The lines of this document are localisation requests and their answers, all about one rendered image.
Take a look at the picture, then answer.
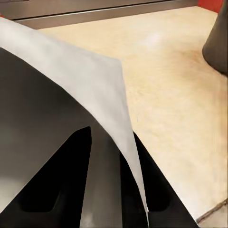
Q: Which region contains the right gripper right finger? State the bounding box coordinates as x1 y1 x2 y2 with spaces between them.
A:
120 133 199 228

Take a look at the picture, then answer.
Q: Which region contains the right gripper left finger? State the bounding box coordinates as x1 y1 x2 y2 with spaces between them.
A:
0 126 92 228

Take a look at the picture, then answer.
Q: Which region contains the paper coffee filter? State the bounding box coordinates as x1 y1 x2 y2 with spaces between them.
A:
0 17 149 228

